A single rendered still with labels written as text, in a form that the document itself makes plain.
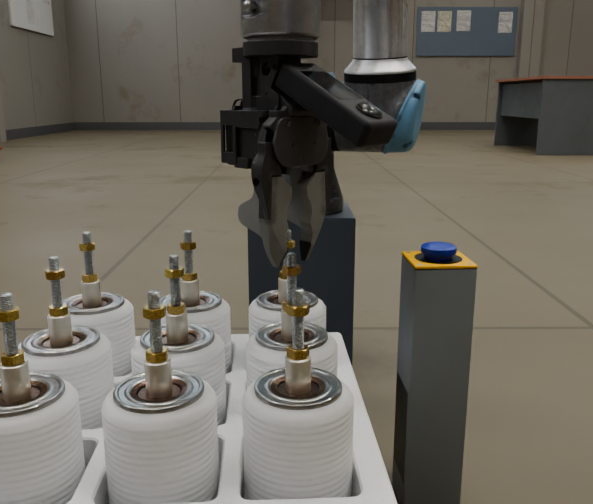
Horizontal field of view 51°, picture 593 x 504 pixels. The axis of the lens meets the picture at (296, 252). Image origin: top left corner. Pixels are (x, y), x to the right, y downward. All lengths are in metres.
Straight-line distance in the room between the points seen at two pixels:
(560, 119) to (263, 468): 5.56
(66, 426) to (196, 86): 9.58
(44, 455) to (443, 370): 0.43
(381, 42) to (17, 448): 0.75
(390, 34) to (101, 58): 9.47
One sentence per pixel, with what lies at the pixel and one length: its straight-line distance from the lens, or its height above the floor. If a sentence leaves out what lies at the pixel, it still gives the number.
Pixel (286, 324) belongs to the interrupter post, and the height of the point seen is 0.27.
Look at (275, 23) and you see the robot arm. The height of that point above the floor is 0.56.
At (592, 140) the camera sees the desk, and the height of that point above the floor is 0.13.
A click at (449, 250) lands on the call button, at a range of 0.71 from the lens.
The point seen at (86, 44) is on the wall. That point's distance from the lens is 10.46.
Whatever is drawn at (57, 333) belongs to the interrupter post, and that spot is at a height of 0.26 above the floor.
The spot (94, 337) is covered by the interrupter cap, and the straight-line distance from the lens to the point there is 0.68.
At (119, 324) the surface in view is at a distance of 0.76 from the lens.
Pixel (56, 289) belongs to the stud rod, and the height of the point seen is 0.31.
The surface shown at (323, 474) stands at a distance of 0.54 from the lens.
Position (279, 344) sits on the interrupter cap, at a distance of 0.63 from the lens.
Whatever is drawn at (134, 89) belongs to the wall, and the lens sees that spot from 10.24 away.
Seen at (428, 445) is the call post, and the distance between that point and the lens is 0.78.
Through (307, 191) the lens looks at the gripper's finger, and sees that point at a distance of 0.61.
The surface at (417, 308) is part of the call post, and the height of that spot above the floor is 0.27.
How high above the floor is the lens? 0.49
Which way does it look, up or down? 14 degrees down
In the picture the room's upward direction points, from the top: straight up
